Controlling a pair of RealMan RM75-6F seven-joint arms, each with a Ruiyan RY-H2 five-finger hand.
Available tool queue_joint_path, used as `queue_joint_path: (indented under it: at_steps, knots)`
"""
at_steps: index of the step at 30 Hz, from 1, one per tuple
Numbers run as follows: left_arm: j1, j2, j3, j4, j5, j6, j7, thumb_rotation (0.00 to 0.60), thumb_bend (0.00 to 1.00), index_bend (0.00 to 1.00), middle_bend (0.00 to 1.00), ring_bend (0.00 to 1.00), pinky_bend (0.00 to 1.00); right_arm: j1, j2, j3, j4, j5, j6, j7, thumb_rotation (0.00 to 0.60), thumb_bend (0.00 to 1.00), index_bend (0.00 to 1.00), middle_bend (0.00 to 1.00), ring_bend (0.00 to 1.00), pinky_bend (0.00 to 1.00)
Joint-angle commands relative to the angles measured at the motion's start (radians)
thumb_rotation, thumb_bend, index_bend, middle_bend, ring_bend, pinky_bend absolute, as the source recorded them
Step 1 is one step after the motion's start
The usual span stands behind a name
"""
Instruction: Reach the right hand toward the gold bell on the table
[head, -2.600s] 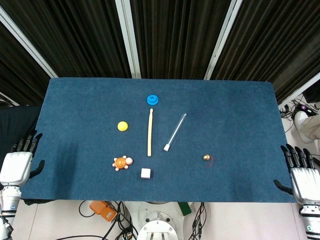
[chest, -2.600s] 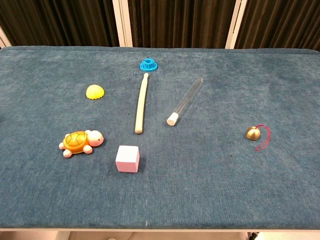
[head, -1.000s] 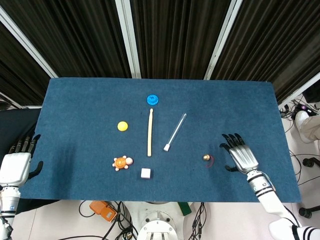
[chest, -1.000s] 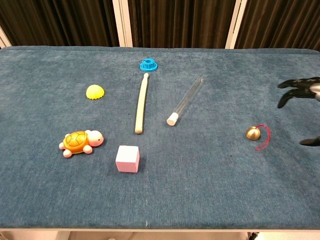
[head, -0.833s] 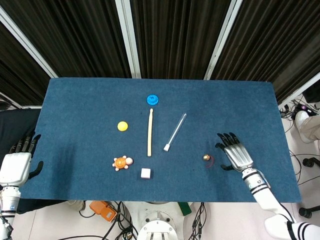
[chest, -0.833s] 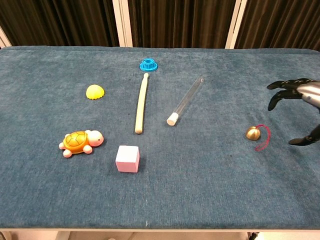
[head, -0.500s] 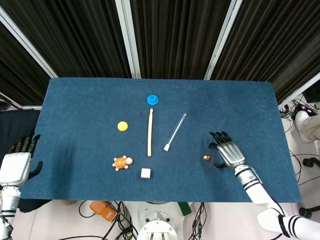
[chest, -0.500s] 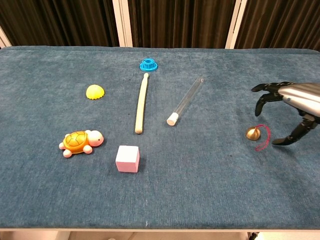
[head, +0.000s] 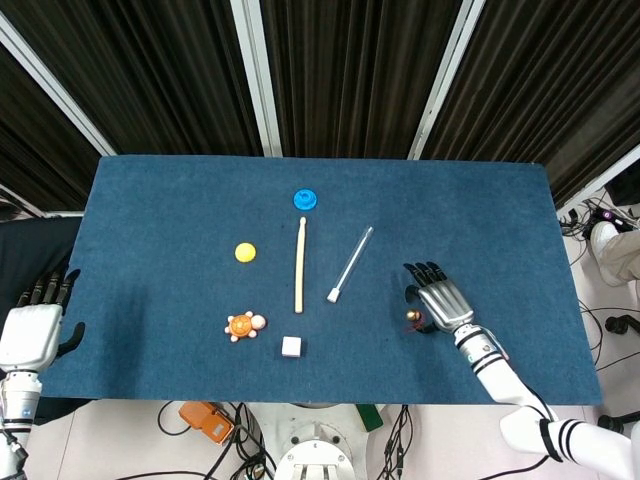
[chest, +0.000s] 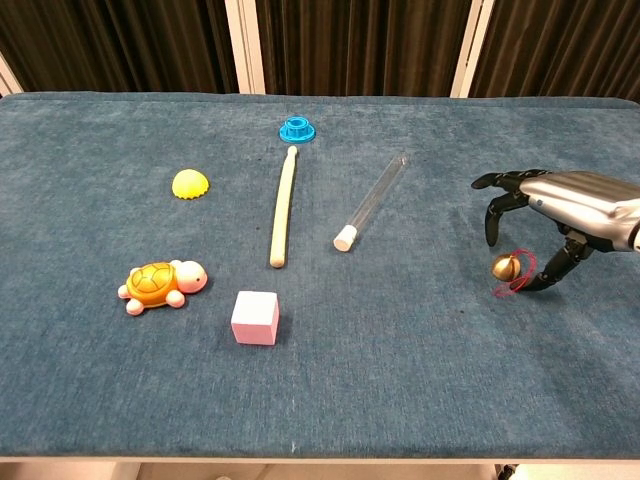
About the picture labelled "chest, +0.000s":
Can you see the white vertical frame post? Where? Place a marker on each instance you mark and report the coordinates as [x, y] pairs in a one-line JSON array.
[[245, 45], [471, 47], [8, 77]]

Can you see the dark pleated curtain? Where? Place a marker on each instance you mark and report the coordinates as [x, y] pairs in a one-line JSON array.
[[360, 45]]

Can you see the orange pink toy turtle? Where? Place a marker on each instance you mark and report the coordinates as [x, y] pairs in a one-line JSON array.
[[161, 285]]

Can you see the yellow half dome shell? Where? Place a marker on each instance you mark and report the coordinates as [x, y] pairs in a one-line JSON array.
[[190, 184]]

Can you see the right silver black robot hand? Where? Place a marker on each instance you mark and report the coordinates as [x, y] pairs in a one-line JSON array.
[[575, 200]]

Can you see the clear test tube white stopper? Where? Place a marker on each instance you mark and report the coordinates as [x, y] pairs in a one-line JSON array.
[[372, 201]]

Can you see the pink cube block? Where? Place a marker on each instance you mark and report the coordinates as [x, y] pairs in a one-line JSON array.
[[254, 317]]

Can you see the blue velvet table cloth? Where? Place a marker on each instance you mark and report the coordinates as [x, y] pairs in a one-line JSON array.
[[320, 380]]

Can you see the cream wooden stick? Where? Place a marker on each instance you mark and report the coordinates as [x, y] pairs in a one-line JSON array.
[[283, 207]]

